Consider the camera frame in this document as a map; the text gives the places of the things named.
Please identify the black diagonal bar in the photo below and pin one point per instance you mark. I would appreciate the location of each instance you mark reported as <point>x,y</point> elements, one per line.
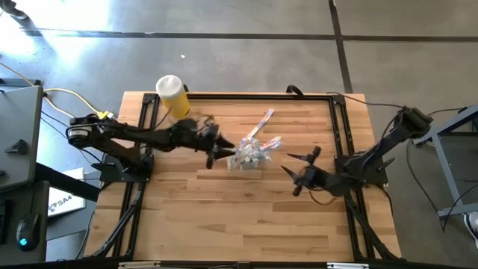
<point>67,182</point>

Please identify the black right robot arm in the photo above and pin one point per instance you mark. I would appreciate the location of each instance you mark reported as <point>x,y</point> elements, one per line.
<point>388,140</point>

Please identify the yellow wipes canister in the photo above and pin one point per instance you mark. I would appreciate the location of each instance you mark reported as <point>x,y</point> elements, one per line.
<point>175,101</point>

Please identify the blue-grey metal table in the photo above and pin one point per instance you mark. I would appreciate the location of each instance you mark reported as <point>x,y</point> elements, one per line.
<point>457,210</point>

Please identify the clear acrylic organizer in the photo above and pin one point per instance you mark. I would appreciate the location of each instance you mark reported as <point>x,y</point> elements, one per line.
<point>263,161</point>

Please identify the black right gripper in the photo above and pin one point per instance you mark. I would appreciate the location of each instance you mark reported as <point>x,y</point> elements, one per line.
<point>317,179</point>

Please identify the white printed box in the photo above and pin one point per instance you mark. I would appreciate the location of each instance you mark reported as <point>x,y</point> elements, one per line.
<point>67,201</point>

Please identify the black computer mouse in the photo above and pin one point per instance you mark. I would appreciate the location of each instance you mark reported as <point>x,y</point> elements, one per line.
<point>28,229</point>

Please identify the silver metal bracket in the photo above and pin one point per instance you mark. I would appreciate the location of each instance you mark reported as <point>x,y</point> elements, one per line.
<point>347,265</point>
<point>139,265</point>

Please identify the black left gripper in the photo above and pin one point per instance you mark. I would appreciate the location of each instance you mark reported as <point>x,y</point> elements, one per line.
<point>196,135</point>

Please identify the grey desk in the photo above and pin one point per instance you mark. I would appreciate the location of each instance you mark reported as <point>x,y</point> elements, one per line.
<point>18,123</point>

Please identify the black triangular bracket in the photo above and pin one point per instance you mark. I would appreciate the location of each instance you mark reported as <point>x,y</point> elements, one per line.
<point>16,146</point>

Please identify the orange toothbrush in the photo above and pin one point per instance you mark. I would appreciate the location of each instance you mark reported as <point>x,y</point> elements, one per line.
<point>272,140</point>

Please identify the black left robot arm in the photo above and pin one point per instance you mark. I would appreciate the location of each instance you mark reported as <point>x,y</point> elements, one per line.
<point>130,136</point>

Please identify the dark mouse pad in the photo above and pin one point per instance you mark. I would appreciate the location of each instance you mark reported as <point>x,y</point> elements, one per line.
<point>7,258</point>

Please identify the black aluminium table frame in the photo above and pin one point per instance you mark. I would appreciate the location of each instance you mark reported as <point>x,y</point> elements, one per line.
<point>242,96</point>

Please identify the person's shoe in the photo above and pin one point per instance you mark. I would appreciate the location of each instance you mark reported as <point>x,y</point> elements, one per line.
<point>472,228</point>
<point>13,10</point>

